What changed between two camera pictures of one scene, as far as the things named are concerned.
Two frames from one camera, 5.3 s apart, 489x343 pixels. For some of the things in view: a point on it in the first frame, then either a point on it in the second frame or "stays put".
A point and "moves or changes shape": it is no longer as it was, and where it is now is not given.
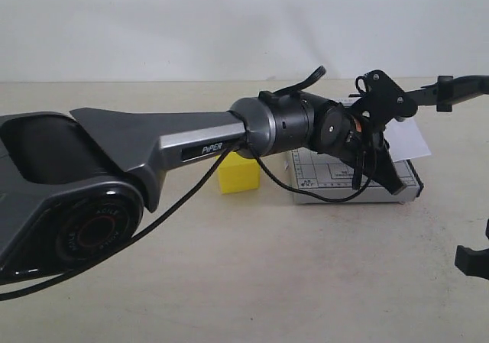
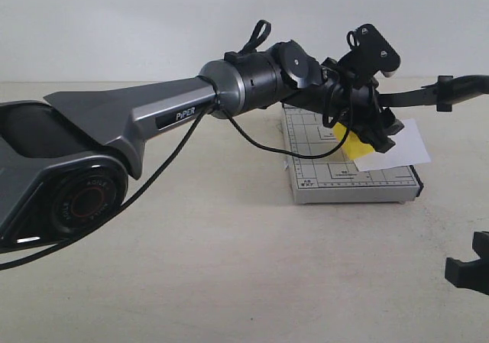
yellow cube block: [237, 173] moves or changes shape
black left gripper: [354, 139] → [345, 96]
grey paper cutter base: [318, 178] stays put
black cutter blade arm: [448, 91] stays put
